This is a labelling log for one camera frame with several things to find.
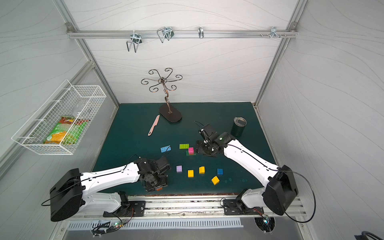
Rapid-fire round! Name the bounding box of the purple lego brick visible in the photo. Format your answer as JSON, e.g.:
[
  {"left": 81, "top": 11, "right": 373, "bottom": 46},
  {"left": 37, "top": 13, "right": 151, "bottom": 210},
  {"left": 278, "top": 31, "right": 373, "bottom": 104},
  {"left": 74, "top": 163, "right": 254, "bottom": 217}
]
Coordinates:
[{"left": 176, "top": 166, "right": 183, "bottom": 173}]

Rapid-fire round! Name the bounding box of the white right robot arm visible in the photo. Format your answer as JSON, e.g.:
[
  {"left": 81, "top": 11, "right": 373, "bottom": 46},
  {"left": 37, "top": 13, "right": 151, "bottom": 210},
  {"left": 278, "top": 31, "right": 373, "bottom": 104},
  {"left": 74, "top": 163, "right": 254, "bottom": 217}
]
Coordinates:
[{"left": 195, "top": 124, "right": 299, "bottom": 216}]

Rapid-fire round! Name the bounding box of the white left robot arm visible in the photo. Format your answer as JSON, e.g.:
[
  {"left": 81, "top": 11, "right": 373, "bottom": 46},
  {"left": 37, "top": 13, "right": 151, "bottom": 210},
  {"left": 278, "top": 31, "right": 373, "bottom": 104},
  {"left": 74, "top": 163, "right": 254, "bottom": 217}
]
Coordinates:
[{"left": 48, "top": 157, "right": 171, "bottom": 222}]

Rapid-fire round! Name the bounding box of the yellow lego brick middle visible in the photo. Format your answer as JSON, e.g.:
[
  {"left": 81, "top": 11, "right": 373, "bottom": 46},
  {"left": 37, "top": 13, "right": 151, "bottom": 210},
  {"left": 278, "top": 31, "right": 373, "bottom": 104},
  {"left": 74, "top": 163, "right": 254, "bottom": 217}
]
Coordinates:
[{"left": 199, "top": 166, "right": 206, "bottom": 174}]

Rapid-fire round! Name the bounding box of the yellow lego brick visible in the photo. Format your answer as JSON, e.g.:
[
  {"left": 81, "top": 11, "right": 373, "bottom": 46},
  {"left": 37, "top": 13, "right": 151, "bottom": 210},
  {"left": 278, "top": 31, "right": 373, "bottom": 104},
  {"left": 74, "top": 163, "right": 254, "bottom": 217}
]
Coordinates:
[
  {"left": 212, "top": 176, "right": 220, "bottom": 186},
  {"left": 188, "top": 170, "right": 194, "bottom": 178},
  {"left": 199, "top": 166, "right": 206, "bottom": 174}
]

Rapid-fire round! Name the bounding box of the light blue lego plate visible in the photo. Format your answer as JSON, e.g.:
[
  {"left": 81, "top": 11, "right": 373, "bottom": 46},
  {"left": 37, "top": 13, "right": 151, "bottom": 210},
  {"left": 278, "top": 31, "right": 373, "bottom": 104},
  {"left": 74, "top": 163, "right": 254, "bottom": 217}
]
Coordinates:
[{"left": 161, "top": 145, "right": 172, "bottom": 153}]

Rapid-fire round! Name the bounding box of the lime green lego plate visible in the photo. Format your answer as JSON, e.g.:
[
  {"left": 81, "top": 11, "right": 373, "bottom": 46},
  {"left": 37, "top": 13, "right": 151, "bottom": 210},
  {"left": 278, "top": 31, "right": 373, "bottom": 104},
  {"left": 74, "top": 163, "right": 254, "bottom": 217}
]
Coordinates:
[{"left": 179, "top": 144, "right": 190, "bottom": 150}]

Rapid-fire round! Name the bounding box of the yellow lego brick left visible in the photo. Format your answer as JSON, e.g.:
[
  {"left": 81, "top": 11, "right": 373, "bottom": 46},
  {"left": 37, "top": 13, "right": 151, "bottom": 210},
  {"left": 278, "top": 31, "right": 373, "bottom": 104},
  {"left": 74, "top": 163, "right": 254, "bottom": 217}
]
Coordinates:
[{"left": 188, "top": 170, "right": 194, "bottom": 178}]

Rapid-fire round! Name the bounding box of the yellow lego brick right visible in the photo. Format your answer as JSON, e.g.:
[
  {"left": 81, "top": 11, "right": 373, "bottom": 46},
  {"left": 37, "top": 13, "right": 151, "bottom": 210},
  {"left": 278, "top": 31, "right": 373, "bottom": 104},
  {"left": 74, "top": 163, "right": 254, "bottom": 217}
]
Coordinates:
[{"left": 212, "top": 176, "right": 220, "bottom": 186}]

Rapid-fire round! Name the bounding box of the dark green metal tumbler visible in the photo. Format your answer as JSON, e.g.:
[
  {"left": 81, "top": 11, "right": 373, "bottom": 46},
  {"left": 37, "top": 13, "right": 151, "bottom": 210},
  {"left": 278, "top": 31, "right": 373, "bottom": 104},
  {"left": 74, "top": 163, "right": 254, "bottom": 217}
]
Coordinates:
[{"left": 231, "top": 117, "right": 247, "bottom": 138}]

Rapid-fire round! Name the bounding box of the green table mat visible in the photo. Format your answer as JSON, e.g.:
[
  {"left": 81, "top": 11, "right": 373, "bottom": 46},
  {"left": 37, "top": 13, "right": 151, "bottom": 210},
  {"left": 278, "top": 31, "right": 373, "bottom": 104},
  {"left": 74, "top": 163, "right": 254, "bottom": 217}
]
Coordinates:
[{"left": 94, "top": 103, "right": 275, "bottom": 195}]

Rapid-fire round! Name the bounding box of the brown metal cup tree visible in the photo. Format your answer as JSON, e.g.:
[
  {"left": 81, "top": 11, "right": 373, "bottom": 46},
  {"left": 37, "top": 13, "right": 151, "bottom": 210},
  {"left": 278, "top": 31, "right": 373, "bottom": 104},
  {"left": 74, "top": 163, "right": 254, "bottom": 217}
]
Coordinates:
[{"left": 141, "top": 68, "right": 183, "bottom": 123}]

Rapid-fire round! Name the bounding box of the pink plastic knife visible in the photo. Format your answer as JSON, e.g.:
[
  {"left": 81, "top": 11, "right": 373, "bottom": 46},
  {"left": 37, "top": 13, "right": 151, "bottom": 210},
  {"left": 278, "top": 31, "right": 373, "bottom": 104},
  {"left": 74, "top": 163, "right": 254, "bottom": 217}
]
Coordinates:
[{"left": 148, "top": 115, "right": 160, "bottom": 136}]

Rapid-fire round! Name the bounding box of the green snack bag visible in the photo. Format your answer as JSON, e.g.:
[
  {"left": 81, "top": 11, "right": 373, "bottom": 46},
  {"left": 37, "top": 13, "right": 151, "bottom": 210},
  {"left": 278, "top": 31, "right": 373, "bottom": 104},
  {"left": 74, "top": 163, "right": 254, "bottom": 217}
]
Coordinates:
[{"left": 43, "top": 116, "right": 88, "bottom": 145}]

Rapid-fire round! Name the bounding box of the metal single hook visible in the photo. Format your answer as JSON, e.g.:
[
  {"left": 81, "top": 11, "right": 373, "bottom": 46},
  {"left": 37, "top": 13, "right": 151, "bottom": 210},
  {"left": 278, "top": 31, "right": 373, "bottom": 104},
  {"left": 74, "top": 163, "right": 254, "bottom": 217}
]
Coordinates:
[{"left": 198, "top": 27, "right": 204, "bottom": 39}]

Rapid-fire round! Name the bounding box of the metal double hook middle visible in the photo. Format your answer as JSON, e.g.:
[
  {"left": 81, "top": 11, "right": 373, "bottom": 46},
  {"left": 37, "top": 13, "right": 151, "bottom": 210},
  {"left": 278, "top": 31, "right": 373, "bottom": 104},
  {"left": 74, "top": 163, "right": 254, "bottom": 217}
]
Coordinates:
[{"left": 157, "top": 27, "right": 175, "bottom": 43}]

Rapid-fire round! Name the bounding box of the metal double hook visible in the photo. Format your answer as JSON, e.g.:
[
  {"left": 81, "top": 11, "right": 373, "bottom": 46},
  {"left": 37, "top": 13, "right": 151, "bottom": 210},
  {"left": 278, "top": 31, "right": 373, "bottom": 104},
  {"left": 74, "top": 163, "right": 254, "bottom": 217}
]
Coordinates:
[
  {"left": 157, "top": 27, "right": 175, "bottom": 43},
  {"left": 126, "top": 33, "right": 142, "bottom": 53}
]

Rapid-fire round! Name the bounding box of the metal hook right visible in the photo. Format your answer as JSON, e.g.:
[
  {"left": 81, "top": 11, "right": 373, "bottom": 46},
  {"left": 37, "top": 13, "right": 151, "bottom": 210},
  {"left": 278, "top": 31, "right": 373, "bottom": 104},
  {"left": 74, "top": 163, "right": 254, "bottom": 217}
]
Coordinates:
[{"left": 260, "top": 27, "right": 287, "bottom": 39}]

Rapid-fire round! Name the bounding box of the metal double hook left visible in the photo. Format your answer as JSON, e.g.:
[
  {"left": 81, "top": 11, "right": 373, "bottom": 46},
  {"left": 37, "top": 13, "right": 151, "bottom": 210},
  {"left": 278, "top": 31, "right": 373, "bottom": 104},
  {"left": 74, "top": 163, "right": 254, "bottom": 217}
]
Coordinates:
[{"left": 126, "top": 33, "right": 142, "bottom": 53}]

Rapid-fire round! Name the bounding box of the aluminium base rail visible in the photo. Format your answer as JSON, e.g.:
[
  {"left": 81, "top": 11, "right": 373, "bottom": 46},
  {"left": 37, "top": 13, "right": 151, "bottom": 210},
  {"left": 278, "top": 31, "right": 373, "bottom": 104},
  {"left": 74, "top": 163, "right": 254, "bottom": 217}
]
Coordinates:
[{"left": 59, "top": 194, "right": 307, "bottom": 222}]

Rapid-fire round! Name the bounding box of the white wire basket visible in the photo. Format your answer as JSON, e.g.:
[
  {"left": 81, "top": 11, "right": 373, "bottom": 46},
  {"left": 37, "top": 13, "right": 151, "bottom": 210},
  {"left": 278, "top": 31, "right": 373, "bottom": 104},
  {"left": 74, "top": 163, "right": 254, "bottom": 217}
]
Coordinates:
[{"left": 12, "top": 80, "right": 106, "bottom": 156}]

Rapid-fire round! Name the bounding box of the aluminium top rail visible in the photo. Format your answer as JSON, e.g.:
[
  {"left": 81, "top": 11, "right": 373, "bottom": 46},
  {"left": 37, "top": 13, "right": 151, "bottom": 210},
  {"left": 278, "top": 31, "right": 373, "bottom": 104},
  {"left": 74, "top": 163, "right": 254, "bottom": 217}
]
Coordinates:
[{"left": 67, "top": 29, "right": 299, "bottom": 40}]

